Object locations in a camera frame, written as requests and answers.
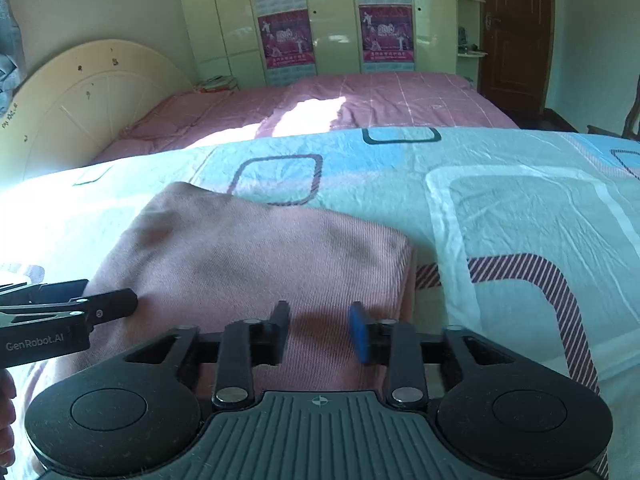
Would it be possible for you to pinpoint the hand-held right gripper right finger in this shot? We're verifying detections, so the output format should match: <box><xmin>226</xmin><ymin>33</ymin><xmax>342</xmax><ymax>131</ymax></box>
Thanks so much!
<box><xmin>348</xmin><ymin>301</ymin><xmax>523</xmax><ymax>407</ymax></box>

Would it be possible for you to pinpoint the cream wardrobe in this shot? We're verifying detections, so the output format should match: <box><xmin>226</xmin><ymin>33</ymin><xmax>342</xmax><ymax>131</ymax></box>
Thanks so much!
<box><xmin>172</xmin><ymin>0</ymin><xmax>458</xmax><ymax>88</ymax></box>

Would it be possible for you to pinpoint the dark brown door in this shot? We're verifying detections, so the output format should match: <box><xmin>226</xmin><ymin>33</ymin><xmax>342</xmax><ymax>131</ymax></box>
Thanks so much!
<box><xmin>476</xmin><ymin>0</ymin><xmax>556</xmax><ymax>113</ymax></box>

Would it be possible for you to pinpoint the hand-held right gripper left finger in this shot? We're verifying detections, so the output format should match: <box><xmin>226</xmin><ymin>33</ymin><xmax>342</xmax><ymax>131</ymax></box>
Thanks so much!
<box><xmin>115</xmin><ymin>301</ymin><xmax>291</xmax><ymax>410</ymax></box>

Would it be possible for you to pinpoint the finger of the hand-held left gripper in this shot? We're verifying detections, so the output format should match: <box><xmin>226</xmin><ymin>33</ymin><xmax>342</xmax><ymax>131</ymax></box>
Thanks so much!
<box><xmin>0</xmin><ymin>289</ymin><xmax>138</xmax><ymax>328</ymax></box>
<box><xmin>0</xmin><ymin>280</ymin><xmax>87</xmax><ymax>311</ymax></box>

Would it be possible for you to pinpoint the cream corner shelf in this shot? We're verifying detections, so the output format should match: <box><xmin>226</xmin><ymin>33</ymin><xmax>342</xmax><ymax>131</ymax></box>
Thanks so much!
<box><xmin>455</xmin><ymin>0</ymin><xmax>488</xmax><ymax>78</ymax></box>

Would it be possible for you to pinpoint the blue patterned bedsheet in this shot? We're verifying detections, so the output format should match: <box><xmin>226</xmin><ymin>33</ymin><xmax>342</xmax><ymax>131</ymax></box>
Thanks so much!
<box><xmin>0</xmin><ymin>126</ymin><xmax>640</xmax><ymax>480</ymax></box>

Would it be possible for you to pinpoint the person's left hand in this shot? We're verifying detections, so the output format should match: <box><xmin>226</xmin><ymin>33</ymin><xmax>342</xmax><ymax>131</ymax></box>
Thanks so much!
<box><xmin>0</xmin><ymin>367</ymin><xmax>17</xmax><ymax>463</ymax></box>

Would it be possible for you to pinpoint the hanging grey cloth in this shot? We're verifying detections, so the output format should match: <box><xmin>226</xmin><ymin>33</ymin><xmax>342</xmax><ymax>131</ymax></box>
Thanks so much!
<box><xmin>0</xmin><ymin>0</ymin><xmax>28</xmax><ymax>108</ymax></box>

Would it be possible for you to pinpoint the cream wooden headboard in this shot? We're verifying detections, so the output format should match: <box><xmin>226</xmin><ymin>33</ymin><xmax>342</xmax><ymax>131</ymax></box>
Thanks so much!
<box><xmin>0</xmin><ymin>38</ymin><xmax>196</xmax><ymax>186</ymax></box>

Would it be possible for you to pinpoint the pink bed cover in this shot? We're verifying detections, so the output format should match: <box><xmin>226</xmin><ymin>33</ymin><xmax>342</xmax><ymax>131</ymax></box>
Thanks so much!
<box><xmin>90</xmin><ymin>72</ymin><xmax>521</xmax><ymax>166</ymax></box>

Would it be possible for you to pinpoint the pink sweater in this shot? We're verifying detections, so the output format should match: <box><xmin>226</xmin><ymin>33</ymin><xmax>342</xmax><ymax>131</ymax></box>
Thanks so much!
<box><xmin>15</xmin><ymin>181</ymin><xmax>418</xmax><ymax>411</ymax></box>

